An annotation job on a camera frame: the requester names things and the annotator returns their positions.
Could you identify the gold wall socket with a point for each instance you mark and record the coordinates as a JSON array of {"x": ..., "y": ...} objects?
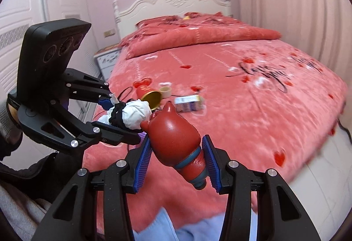
[{"x": 109, "y": 33}]

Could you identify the white tissue black band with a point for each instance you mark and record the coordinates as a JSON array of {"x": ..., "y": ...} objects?
[{"x": 134, "y": 114}]

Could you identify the pink printed pillow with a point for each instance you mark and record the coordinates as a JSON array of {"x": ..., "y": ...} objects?
[
  {"x": 203, "y": 15},
  {"x": 159, "y": 21}
]

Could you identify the white floral nightstand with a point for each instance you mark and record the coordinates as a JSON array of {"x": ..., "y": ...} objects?
[{"x": 107, "y": 61}]

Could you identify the grey cloth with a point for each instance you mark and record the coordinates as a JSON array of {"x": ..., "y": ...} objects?
[{"x": 19, "y": 213}]

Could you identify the cream curtain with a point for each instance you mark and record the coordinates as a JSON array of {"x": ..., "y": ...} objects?
[{"x": 297, "y": 4}]

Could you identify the small blue white carton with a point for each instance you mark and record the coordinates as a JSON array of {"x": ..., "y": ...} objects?
[{"x": 189, "y": 103}]

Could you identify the dark cloth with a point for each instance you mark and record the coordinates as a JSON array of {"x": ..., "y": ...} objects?
[{"x": 41, "y": 175}]

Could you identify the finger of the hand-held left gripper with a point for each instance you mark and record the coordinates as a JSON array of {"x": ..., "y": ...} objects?
[
  {"x": 88, "y": 87},
  {"x": 110, "y": 135}
]

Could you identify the white carved headboard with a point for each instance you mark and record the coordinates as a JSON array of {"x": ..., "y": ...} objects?
[{"x": 170, "y": 0}]

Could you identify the person's light blue clothing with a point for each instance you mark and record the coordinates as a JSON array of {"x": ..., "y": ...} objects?
[{"x": 176, "y": 230}]

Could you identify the red bear toy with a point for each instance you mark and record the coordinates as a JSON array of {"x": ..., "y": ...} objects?
[{"x": 176, "y": 139}]

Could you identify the small beige tape roll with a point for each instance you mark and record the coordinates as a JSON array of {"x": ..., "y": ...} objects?
[{"x": 165, "y": 92}]

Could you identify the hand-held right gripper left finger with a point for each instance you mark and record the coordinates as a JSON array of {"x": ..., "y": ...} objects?
[{"x": 141, "y": 166}]

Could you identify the folded pink quilt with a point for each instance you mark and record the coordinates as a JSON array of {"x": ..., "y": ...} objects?
[{"x": 198, "y": 34}]

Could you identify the red cup gold inside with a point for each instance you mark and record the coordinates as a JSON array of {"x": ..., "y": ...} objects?
[{"x": 150, "y": 98}]

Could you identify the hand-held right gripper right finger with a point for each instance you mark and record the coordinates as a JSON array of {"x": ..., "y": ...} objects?
[{"x": 213, "y": 164}]

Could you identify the bed with pink printed blanket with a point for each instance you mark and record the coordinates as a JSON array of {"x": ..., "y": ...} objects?
[{"x": 247, "y": 109}]

